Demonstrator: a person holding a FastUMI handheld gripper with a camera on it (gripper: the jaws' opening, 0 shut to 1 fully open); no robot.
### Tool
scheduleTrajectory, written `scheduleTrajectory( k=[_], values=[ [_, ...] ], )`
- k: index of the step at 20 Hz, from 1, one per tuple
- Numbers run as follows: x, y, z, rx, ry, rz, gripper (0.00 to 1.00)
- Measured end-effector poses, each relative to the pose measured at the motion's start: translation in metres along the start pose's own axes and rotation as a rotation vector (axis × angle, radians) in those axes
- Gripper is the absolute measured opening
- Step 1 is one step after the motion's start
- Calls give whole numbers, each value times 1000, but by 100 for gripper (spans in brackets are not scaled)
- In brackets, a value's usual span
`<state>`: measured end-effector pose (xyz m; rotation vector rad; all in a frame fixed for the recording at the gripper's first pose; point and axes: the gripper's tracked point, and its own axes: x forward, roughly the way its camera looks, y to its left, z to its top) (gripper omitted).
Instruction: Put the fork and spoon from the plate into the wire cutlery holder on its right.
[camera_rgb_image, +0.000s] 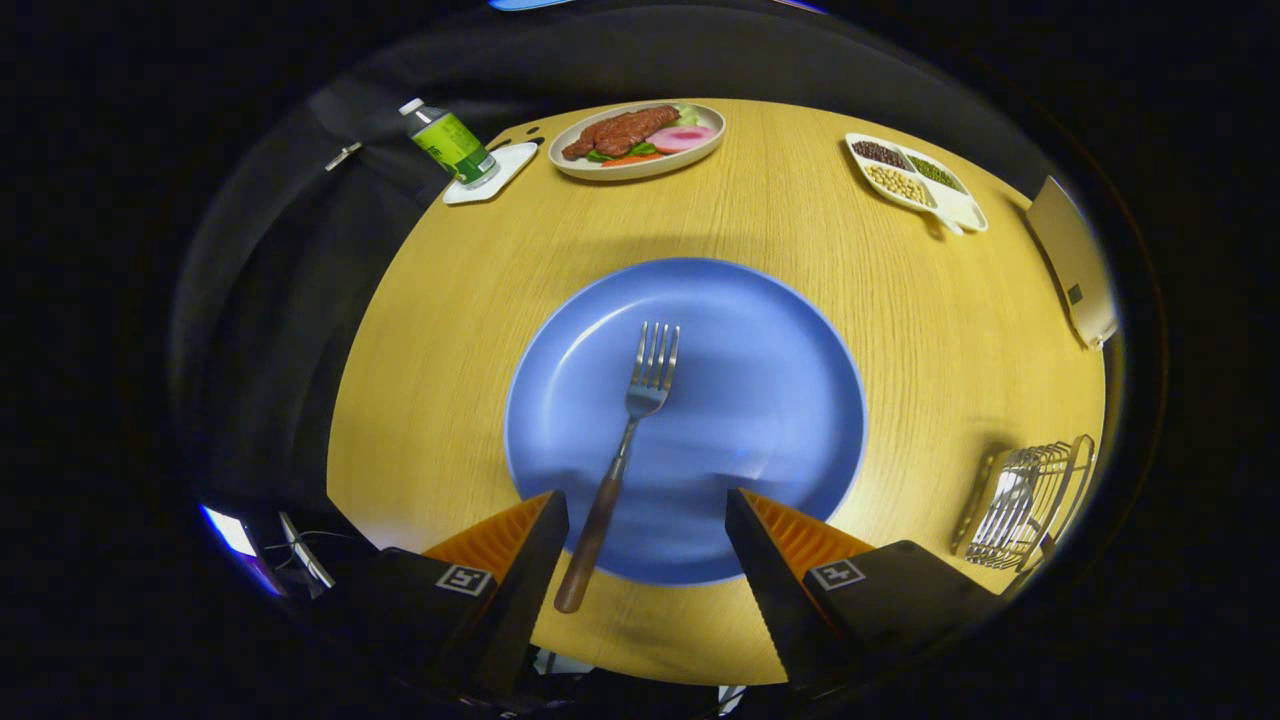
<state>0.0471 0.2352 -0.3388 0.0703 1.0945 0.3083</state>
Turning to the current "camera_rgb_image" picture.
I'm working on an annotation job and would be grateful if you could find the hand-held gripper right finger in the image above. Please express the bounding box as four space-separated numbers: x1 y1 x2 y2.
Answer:
725 488 1001 691

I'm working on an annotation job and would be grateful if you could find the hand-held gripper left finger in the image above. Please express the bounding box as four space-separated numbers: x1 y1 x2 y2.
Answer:
350 490 571 701

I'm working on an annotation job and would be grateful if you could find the wooden handled metal fork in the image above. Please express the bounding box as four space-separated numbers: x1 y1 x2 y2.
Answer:
553 321 682 615

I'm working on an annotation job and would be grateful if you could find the blue plate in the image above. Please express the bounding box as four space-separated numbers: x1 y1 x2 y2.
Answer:
503 257 868 587

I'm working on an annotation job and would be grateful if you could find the computer monitor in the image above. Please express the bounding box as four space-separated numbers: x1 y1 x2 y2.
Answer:
198 503 286 598

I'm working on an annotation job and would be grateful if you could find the white divided tray of beans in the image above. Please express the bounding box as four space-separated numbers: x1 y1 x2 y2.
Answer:
845 132 990 237

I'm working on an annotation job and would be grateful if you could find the white square coaster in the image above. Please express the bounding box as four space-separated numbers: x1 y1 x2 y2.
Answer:
443 141 540 207

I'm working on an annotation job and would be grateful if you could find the white toaster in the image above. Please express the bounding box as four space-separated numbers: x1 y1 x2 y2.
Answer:
1025 176 1119 350

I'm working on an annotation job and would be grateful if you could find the green label water bottle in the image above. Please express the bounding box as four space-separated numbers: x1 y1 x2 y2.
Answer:
399 97 501 190

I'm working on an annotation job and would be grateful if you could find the plate of steak and vegetables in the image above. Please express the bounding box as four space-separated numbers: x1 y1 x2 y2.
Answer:
547 101 727 182

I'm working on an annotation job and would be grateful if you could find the metal wire basket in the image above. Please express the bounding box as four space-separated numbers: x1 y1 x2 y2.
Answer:
951 434 1097 572

